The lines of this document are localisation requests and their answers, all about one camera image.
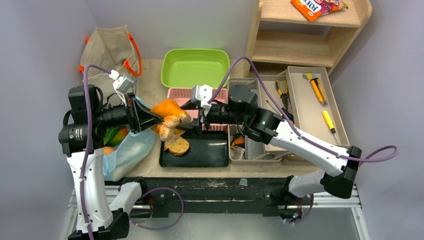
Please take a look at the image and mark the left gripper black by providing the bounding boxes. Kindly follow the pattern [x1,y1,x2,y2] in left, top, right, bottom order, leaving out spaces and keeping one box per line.
[94,91,165,133]

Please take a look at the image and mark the light blue plastic grocery bag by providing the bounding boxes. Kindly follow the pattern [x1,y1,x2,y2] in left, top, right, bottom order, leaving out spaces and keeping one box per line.
[101,97,157,182]

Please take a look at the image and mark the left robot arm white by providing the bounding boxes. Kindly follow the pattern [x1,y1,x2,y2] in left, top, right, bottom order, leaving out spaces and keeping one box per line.
[58,84,162,240]

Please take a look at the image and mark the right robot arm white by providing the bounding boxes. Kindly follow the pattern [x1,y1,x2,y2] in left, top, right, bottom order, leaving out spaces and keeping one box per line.
[179,84,362,204]

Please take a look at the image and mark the pink perforated basket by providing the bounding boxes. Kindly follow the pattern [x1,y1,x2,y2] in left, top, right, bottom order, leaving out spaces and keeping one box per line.
[165,87,229,132]

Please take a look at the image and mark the brown bread slice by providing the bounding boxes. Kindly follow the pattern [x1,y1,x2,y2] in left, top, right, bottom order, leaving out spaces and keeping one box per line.
[164,137,190,156]

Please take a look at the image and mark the black tray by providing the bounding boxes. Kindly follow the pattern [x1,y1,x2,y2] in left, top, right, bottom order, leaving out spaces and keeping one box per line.
[159,131,229,168]

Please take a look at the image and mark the orange green mango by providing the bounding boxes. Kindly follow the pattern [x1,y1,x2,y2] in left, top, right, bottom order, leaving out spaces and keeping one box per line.
[105,126,129,147]

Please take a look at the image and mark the green plastic tub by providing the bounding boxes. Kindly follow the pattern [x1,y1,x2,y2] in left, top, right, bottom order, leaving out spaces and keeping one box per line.
[160,48,230,88]

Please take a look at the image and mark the orange peach fruit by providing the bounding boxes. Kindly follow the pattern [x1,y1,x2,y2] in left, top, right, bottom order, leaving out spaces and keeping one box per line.
[103,146,115,155]

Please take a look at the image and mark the beige canvas tote bag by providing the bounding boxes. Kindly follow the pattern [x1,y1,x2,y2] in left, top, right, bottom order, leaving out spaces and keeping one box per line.
[78,26,143,106]

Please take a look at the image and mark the yellow black pliers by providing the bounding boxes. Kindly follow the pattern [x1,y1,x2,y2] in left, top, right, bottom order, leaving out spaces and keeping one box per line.
[275,79,289,109]

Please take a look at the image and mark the yellow black screwdriver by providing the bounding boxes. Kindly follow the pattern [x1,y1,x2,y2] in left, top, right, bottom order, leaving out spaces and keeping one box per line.
[266,100,295,124]

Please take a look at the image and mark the beige toolbox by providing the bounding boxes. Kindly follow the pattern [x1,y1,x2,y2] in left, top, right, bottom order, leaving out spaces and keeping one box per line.
[226,66,351,166]

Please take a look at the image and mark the wooden shelf unit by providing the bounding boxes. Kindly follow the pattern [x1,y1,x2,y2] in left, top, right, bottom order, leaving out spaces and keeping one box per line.
[245,0,373,74]

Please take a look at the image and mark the hex key set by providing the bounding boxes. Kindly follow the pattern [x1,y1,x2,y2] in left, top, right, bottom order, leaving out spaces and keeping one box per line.
[302,73,319,81]

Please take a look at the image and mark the yellow utility knife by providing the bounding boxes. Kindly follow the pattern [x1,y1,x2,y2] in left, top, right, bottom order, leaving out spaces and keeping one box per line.
[310,77,328,106]

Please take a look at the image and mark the orange snack packet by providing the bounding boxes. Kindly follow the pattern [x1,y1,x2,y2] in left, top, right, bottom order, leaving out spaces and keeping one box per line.
[290,0,349,22]

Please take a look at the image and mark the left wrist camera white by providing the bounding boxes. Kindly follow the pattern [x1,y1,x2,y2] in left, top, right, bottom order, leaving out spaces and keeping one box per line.
[109,70,134,106]

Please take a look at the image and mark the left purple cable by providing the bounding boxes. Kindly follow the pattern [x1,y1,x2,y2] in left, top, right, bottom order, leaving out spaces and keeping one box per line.
[79,64,185,240]

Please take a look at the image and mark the purple cable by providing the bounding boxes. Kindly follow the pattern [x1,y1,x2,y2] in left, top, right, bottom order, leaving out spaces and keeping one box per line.
[79,64,185,240]
[206,56,398,226]

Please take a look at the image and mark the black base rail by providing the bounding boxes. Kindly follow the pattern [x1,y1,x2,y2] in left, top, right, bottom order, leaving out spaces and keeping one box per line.
[102,177,314,220]

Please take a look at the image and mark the aluminium frame rail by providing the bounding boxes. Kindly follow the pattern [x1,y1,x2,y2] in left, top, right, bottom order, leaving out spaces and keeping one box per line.
[68,185,362,211]

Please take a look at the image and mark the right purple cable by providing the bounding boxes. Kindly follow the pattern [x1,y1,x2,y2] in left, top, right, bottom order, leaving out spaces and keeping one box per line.
[206,56,398,226]

